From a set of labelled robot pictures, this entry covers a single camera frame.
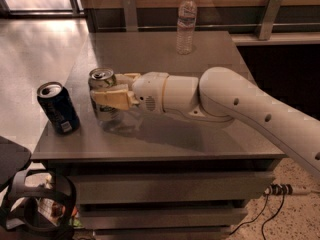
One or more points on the clear plastic water bottle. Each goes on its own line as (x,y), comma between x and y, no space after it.
(187,15)

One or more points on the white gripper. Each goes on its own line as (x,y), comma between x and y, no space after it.
(148,90)

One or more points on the right metal wall bracket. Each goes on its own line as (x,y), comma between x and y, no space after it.
(265,27)

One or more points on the metal wall rail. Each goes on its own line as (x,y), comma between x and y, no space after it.
(237,28)

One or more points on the window frame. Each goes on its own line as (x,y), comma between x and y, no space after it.
(40,8)

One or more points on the white green 7up can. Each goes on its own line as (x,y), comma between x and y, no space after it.
(102,78)

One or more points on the metal wall bracket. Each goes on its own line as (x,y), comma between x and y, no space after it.
(265,27)
(130,15)

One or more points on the black office chair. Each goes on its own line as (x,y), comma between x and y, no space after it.
(19,213)

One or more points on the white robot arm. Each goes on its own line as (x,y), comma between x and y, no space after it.
(218,95)

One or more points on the white power strip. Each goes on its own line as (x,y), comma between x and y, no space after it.
(286,189)

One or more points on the blue pepsi can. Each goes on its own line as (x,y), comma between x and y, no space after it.
(55,101)

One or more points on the left metal wall bracket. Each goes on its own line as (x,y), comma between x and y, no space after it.
(130,15)

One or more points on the grey drawer cabinet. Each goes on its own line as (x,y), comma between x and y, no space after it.
(150,177)

